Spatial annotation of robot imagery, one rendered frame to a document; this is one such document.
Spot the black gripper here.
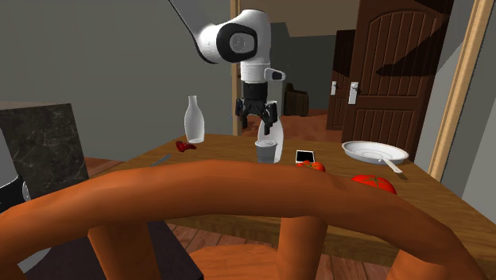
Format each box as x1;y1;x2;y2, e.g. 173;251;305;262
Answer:
234;81;277;136

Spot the white coffee machine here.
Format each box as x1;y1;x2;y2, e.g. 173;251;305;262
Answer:
255;101;285;164

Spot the grey cup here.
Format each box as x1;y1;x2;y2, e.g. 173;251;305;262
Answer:
254;139;279;164

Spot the black phone with white rim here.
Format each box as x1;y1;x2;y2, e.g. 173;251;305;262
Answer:
294;149;316;165

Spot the clear glass bottle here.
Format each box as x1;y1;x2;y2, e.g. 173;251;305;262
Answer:
184;95;206;145

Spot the orange wooden chair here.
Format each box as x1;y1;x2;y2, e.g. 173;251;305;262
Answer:
0;158;490;280

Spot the small red tomato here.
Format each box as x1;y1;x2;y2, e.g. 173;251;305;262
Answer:
296;159;327;173

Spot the small red crumpled thing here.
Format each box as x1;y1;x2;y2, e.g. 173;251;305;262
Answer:
175;140;197;154

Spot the small dark brown door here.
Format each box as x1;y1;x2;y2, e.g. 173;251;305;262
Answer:
325;28;357;132

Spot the grey knife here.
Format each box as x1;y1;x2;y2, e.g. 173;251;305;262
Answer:
149;153;173;168

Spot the large red tomato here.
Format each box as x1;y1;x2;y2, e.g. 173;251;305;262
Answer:
350;173;398;196

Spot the large dark brown door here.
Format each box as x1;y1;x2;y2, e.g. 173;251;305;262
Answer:
340;0;455;162

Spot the wooden table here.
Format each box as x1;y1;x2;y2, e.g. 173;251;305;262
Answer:
90;133;496;278

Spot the dark marble block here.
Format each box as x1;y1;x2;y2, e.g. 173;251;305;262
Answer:
0;102;91;201

